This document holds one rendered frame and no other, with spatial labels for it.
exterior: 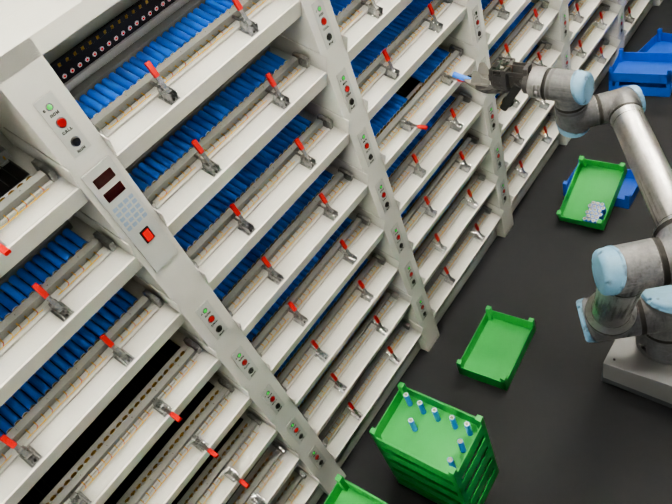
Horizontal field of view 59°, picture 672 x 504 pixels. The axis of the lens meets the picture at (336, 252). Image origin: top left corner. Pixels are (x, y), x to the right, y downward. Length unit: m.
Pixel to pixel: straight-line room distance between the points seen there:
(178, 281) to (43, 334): 0.31
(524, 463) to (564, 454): 0.14
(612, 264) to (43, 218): 1.22
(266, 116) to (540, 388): 1.47
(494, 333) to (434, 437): 0.71
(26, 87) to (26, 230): 0.25
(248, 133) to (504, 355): 1.45
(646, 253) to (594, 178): 1.49
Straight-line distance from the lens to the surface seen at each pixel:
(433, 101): 2.11
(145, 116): 1.32
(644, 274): 1.52
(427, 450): 1.97
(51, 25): 1.19
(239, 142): 1.48
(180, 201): 1.39
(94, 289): 1.33
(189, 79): 1.37
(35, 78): 1.18
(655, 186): 1.68
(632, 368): 2.26
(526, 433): 2.31
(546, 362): 2.45
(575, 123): 1.90
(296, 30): 1.62
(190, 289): 1.45
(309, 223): 1.75
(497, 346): 2.50
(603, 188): 2.96
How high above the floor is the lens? 2.08
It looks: 43 degrees down
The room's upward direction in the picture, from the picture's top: 25 degrees counter-clockwise
